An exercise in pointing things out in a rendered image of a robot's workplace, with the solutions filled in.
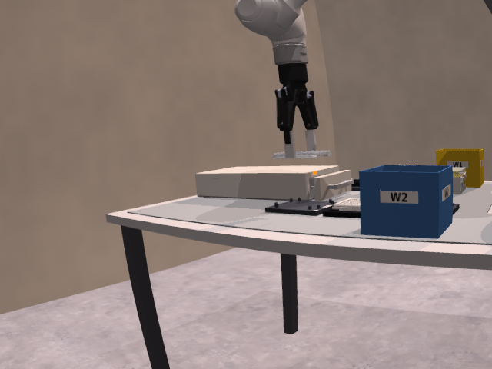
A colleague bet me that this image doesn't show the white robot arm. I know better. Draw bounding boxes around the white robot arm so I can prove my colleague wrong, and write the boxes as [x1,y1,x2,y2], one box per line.
[234,0,308,65]

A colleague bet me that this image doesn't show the yellow open-top bin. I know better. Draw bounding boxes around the yellow open-top bin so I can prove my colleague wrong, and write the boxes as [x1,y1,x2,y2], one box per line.
[436,149,484,188]

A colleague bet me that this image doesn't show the black flat plate with pegs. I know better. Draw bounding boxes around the black flat plate with pegs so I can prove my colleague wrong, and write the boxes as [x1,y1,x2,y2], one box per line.
[265,198,338,216]

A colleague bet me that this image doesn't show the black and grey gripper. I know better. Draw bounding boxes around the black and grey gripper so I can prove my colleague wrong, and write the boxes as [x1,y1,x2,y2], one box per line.
[275,63,319,158]

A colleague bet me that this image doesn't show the blue waste bin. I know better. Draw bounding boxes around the blue waste bin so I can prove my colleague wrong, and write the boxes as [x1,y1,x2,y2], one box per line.
[359,165,453,239]

